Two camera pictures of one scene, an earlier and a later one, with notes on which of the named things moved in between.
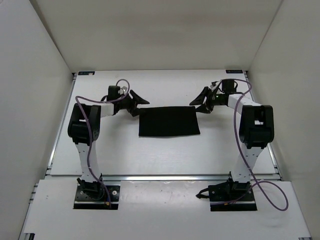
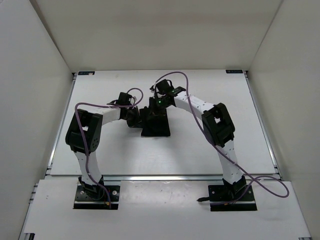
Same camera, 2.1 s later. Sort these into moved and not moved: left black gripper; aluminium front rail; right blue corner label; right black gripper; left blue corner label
Moved: right black gripper; left black gripper
Not moved: right blue corner label; left blue corner label; aluminium front rail
